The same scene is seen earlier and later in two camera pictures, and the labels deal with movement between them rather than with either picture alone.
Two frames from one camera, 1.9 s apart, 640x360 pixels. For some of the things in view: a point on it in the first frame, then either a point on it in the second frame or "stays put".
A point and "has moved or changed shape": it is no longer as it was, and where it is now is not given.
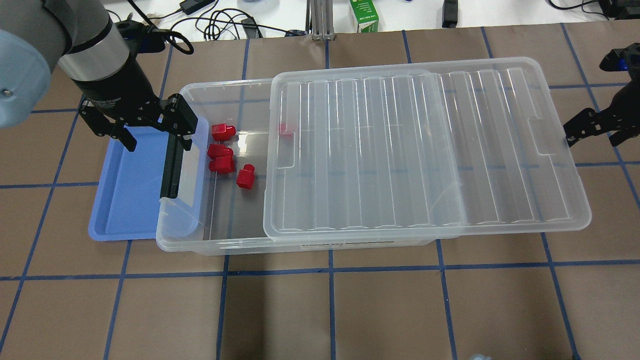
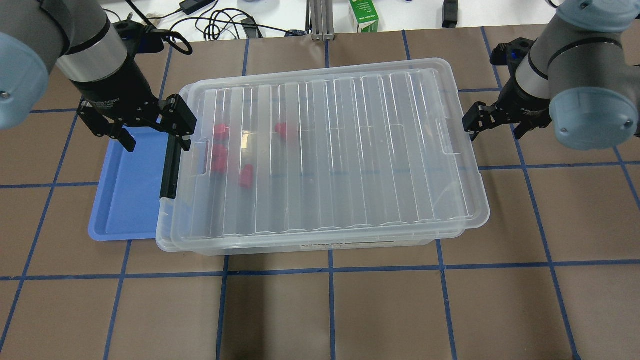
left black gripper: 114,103 stays put
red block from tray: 245,177 stays put
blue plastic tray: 124,207 stays put
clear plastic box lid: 464,147 has moved or changed shape
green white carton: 366,15 stays put
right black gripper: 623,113 → 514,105
